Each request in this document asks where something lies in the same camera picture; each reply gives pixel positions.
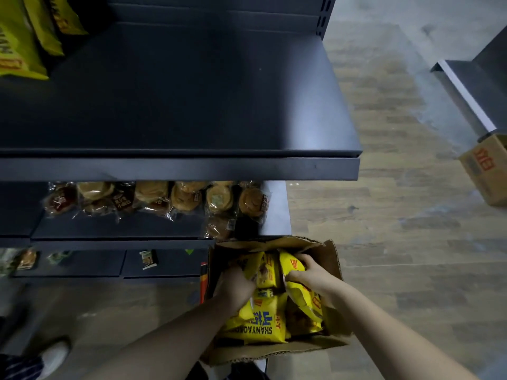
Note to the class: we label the tan carton with red print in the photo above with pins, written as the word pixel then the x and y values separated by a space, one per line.
pixel 487 174

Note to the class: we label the red-orange flat carton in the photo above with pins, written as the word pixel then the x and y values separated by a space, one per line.
pixel 203 284

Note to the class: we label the small white-brown packet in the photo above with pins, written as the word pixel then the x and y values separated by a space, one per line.
pixel 148 260

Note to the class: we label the person's left forearm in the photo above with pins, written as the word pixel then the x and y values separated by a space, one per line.
pixel 158 344

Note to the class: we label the pile of wrapped pastries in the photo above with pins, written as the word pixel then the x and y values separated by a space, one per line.
pixel 182 197

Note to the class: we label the pile of yellow snacks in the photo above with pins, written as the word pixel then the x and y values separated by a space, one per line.
pixel 265 328

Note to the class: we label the dark grey metal shelf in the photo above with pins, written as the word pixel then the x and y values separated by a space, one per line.
pixel 178 94

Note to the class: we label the person's right forearm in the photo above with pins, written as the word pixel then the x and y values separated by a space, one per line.
pixel 396 340

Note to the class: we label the brown cardboard box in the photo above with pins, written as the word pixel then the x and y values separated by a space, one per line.
pixel 332 257

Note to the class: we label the clear green packet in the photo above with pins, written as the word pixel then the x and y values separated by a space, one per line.
pixel 59 258
pixel 8 261

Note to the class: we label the person's left hand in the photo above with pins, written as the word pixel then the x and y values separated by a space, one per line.
pixel 233 288

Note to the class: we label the person's right hand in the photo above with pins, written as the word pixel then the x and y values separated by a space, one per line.
pixel 321 280

